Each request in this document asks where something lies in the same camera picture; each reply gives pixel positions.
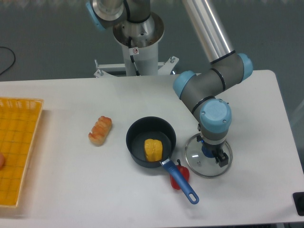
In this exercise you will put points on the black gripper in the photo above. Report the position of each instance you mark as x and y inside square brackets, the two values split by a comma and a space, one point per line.
[222, 158]

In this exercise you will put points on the glass lid with blue knob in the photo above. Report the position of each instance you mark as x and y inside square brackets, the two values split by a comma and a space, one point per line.
[205, 165]

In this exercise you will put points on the yellow toy bell pepper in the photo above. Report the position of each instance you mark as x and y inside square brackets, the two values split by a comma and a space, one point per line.
[153, 150]

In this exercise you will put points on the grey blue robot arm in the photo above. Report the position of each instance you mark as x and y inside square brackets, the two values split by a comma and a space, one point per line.
[197, 92]

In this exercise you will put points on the red toy bell pepper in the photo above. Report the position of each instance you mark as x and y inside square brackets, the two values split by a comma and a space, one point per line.
[185, 173]

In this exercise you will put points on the black device at table edge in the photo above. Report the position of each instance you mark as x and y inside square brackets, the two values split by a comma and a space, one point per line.
[299, 202]

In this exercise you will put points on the orange toy bread loaf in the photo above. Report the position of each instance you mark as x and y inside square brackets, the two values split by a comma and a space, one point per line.
[100, 130]

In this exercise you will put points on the yellow woven basket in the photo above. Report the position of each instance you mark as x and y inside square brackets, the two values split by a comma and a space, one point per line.
[19, 119]

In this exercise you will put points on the orange object at left edge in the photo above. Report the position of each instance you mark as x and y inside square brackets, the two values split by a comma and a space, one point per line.
[2, 160]

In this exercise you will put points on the dark pot with blue handle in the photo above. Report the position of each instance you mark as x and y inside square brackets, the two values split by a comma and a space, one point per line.
[158, 129]

